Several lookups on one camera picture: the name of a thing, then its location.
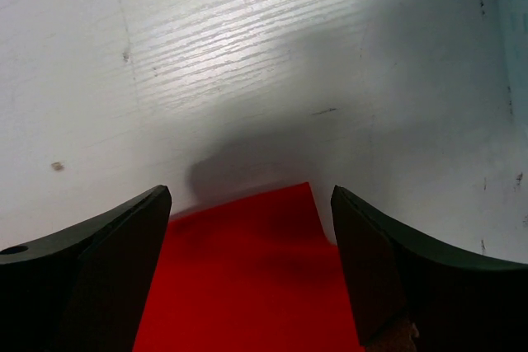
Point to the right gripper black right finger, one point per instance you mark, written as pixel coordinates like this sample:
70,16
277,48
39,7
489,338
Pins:
411,292

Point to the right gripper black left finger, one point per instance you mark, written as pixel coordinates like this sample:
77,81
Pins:
84,288

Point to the red t-shirt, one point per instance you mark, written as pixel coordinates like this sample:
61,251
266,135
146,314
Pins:
257,274

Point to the white plastic basket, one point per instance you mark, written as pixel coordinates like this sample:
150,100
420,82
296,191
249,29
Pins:
513,18

